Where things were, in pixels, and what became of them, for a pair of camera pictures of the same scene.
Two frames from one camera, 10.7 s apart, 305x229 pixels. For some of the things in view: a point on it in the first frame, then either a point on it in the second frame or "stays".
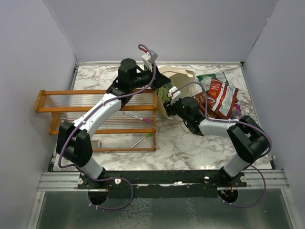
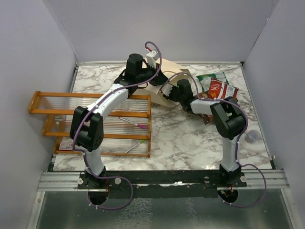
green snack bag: [206, 79] stays
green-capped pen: [147, 135] -> [140, 142]
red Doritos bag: [221, 98] stays
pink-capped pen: [136, 117] -> [140, 126]
